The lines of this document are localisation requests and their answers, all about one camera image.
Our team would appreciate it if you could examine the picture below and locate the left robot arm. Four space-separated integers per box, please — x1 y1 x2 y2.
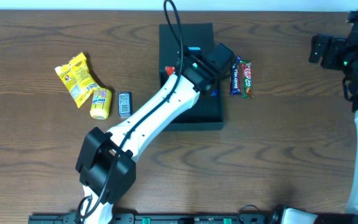
75 44 235 223

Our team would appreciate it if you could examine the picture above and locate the black gift box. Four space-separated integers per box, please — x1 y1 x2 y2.
158 23 224 131

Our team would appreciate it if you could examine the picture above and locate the dairy milk chocolate bar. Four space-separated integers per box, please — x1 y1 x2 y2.
229 56 241 95

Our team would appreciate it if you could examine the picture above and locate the yellow mentos bottle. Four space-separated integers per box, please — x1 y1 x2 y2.
90 88 112 119

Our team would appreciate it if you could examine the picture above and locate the blue oreo pack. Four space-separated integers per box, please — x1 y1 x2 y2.
211 90 218 96

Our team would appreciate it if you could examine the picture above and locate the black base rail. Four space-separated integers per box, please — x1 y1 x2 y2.
28 213 338 224

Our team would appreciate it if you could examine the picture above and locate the red snack packet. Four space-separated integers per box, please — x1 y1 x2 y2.
165 66 176 77

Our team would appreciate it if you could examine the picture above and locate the yellow candy bag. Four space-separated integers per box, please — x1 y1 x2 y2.
55 52 99 108

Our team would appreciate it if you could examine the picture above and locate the kitkat milo bar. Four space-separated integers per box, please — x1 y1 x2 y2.
240 60 254 98

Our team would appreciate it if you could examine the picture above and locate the small dark blue gum pack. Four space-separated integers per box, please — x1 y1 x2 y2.
118 91 132 117

